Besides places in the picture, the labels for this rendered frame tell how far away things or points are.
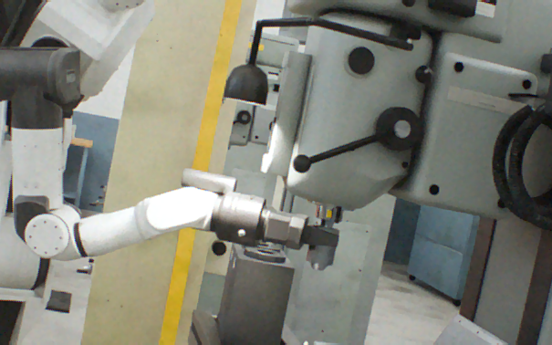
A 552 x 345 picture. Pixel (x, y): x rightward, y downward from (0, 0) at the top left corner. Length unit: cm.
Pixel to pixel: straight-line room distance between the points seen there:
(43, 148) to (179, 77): 169
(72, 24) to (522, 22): 80
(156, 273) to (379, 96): 195
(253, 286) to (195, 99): 151
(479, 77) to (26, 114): 77
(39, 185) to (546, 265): 89
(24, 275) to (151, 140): 133
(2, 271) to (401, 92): 97
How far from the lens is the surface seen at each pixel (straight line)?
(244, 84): 130
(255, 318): 169
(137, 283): 315
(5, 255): 184
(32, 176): 145
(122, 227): 144
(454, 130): 135
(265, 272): 167
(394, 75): 134
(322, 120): 131
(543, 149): 154
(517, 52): 142
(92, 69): 154
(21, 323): 193
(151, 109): 307
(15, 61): 145
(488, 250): 165
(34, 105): 143
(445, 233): 912
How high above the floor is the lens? 141
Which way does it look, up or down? 3 degrees down
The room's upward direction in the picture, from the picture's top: 11 degrees clockwise
